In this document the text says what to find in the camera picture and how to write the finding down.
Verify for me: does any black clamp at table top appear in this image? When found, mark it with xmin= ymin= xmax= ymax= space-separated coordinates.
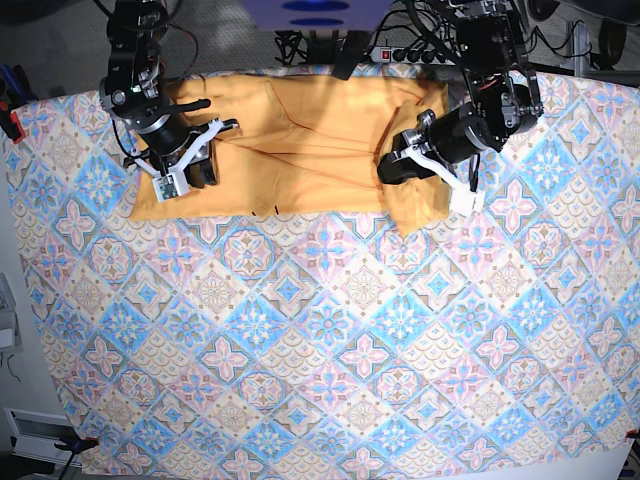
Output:
xmin=331 ymin=31 xmax=371 ymax=81

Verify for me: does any white power strip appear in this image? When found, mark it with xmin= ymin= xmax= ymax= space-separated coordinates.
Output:
xmin=369 ymin=45 xmax=453 ymax=65

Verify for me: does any white rail lower left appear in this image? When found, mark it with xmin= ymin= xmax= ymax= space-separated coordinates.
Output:
xmin=3 ymin=407 xmax=76 ymax=466

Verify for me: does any orange black clamp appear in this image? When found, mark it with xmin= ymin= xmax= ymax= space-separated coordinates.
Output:
xmin=1 ymin=64 xmax=35 ymax=144
xmin=54 ymin=436 xmax=99 ymax=455

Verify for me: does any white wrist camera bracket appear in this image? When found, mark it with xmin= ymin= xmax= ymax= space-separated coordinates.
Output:
xmin=400 ymin=145 xmax=486 ymax=217
xmin=130 ymin=118 xmax=239 ymax=203

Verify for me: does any yellow T-shirt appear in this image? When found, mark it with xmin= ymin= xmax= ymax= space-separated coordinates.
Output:
xmin=131 ymin=75 xmax=450 ymax=235

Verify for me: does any orange black clamp upper left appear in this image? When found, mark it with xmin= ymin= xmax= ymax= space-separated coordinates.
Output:
xmin=1 ymin=64 xmax=35 ymax=144

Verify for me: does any orange black clamp lower left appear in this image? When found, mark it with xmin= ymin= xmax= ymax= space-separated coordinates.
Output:
xmin=54 ymin=436 xmax=99 ymax=455

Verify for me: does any white box at left edge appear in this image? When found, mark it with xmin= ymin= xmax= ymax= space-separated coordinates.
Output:
xmin=0 ymin=273 xmax=23 ymax=353

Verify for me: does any white wrist camera bracket left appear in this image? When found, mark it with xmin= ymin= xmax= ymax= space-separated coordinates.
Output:
xmin=400 ymin=145 xmax=486 ymax=217

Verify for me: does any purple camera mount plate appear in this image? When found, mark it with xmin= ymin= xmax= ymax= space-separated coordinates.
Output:
xmin=240 ymin=0 xmax=392 ymax=31

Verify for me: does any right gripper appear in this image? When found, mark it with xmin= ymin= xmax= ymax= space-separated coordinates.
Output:
xmin=124 ymin=98 xmax=218 ymax=189

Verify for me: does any white wrist camera bracket right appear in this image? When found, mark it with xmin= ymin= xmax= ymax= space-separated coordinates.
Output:
xmin=130 ymin=118 xmax=239 ymax=203

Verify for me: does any patterned blue tile tablecloth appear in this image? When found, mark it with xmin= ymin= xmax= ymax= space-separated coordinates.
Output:
xmin=1 ymin=74 xmax=639 ymax=479

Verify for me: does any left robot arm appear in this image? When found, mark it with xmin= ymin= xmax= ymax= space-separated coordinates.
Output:
xmin=377 ymin=1 xmax=544 ymax=190

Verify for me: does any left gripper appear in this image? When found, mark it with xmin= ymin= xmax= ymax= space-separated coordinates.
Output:
xmin=377 ymin=102 xmax=493 ymax=185

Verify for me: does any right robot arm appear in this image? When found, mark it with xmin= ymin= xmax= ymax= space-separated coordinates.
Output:
xmin=99 ymin=1 xmax=216 ymax=197

